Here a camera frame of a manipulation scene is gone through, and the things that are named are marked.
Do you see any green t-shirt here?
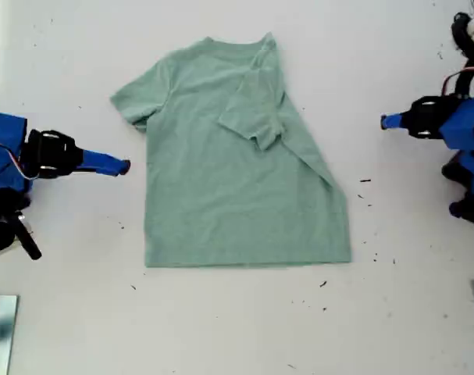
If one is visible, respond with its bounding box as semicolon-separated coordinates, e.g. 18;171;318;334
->
109;32;353;269

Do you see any red white servo wire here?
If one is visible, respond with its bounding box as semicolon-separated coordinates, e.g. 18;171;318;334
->
0;139;37;181
443;68;474;97

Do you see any black camera stalk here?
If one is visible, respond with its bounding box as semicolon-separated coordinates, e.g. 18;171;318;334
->
454;50;474;98

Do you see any black camera cable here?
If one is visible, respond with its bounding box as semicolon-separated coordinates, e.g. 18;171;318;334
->
14;212;43;261

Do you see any steel base plate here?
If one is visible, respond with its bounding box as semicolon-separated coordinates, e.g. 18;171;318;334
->
0;295;20;375

